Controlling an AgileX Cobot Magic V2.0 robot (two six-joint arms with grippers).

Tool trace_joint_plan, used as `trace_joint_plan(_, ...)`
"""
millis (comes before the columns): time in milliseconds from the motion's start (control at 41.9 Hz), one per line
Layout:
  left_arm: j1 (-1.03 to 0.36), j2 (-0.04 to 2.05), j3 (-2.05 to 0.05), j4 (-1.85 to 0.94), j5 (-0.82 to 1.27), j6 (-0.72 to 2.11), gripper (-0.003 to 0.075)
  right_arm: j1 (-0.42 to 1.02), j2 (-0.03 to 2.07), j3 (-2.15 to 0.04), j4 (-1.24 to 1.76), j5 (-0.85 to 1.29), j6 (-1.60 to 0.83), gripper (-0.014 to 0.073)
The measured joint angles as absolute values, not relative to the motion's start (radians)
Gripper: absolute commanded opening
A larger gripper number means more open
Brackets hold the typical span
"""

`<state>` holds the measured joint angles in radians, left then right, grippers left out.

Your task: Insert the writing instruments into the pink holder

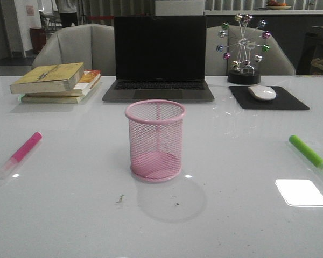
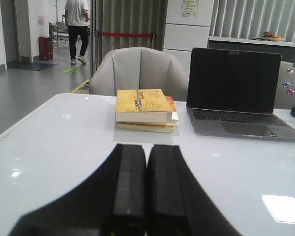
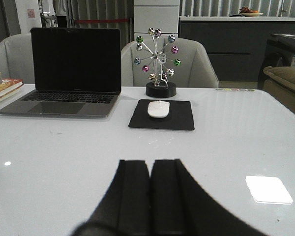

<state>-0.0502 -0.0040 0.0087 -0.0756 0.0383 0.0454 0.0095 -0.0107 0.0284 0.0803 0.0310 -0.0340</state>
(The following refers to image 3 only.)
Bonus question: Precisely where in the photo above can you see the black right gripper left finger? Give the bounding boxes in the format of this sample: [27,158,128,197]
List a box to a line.
[73,160,149,236]

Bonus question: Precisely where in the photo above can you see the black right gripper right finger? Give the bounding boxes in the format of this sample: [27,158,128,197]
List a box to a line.
[150,158,268,236]

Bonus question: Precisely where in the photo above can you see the black mouse pad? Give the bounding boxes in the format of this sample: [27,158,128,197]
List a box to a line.
[128,99,195,131]

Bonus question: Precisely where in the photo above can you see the white computer mouse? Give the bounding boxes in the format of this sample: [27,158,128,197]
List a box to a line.
[147,100,170,118]

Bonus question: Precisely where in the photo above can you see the ferris wheel desk ornament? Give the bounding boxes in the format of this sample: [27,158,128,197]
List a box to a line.
[133,28,181,98]

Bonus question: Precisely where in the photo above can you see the grey armchair right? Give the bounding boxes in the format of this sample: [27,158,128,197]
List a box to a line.
[121,36,219,88]

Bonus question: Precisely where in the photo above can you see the grey armchair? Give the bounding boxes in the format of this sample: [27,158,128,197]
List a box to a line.
[0,33,35,84]
[121,36,219,88]

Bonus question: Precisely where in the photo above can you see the grey open laptop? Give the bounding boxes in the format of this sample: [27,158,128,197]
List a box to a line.
[0,28,121,118]

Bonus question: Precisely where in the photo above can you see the olive cushion seat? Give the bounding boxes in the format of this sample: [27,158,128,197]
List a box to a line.
[262,66,295,114]

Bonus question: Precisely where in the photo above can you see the pale bottom book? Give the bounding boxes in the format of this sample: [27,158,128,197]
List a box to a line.
[0,88,20,102]

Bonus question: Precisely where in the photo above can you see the orange white middle book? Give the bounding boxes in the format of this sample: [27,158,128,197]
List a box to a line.
[0,79,23,96]

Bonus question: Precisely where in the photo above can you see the dark grey counter cabinet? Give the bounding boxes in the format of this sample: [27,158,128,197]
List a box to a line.
[179,16,295,82]

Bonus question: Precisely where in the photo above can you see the white drawer cabinet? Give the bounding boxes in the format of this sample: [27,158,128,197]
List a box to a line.
[134,0,180,37]

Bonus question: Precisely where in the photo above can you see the grey armchair left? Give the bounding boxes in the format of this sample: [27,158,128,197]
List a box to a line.
[0,33,35,84]

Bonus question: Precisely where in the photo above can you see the fruit plate on counter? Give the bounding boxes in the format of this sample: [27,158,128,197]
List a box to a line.
[239,6,263,17]

